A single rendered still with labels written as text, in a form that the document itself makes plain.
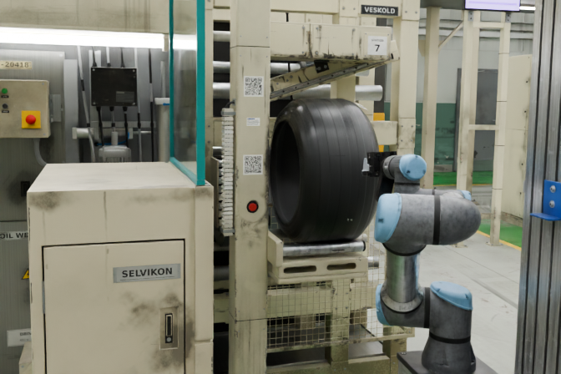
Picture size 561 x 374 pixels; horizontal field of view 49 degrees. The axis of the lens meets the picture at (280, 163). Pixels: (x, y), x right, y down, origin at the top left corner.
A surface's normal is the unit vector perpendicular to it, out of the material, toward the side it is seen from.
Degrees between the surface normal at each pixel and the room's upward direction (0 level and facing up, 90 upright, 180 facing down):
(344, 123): 46
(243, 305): 90
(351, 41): 90
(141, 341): 90
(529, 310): 90
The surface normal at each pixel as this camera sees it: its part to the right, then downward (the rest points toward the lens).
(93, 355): 0.29, 0.11
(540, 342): -0.98, 0.01
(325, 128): 0.22, -0.56
